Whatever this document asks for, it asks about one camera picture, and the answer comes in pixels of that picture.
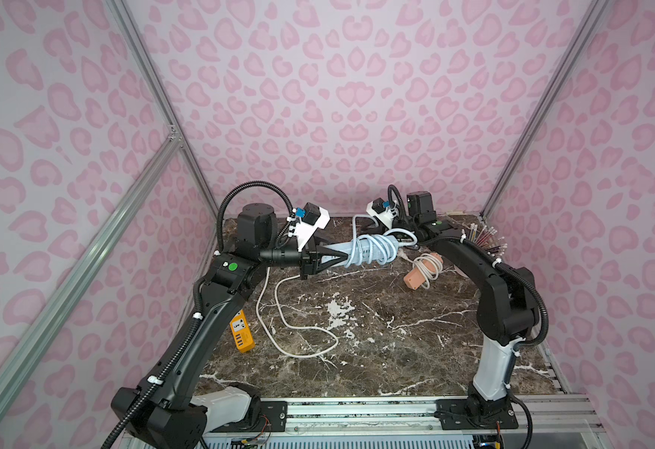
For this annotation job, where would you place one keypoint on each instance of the aluminium corner frame post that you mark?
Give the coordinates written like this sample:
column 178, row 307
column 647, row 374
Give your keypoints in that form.
column 138, row 49
column 585, row 32

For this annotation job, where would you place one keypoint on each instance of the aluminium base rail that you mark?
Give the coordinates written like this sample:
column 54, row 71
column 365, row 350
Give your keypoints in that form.
column 538, row 421

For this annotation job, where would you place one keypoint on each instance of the aluminium corner frame post right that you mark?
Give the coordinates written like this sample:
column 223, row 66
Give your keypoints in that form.
column 585, row 32

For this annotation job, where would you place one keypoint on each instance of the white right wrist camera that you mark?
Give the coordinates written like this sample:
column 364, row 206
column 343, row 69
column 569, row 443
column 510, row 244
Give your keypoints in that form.
column 385, row 212

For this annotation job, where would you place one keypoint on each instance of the pink power strip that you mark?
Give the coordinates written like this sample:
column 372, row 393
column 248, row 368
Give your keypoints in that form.
column 426, row 269

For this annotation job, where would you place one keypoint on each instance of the bundle of pens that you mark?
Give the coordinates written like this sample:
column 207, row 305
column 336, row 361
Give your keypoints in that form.
column 486, row 238

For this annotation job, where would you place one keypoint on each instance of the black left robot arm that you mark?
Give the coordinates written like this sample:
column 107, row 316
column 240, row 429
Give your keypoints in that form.
column 209, row 320

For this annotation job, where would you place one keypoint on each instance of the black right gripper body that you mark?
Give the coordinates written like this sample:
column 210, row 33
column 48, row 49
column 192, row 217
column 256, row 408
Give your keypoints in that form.
column 417, row 236

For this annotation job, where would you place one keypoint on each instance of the light blue power strip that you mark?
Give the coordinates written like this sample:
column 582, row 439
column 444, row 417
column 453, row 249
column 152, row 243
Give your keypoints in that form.
column 369, row 249

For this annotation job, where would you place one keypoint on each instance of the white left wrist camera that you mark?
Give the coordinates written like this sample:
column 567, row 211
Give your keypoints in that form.
column 307, row 221

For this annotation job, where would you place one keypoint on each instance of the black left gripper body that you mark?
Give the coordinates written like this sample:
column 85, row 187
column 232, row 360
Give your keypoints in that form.
column 310, row 261

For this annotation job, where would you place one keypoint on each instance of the aluminium corner frame post left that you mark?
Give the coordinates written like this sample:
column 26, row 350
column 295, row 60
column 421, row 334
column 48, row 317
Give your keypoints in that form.
column 138, row 49

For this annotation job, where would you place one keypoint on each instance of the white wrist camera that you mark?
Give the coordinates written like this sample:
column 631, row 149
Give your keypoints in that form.
column 307, row 221
column 385, row 212

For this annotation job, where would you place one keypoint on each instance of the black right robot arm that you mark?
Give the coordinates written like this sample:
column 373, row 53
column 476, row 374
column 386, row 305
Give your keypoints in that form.
column 511, row 313

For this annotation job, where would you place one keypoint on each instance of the aluminium diagonal frame bar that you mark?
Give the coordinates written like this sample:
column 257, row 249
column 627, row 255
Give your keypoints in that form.
column 32, row 347

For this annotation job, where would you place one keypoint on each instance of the yellow power strip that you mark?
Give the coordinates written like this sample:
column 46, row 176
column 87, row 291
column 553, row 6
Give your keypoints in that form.
column 241, row 333

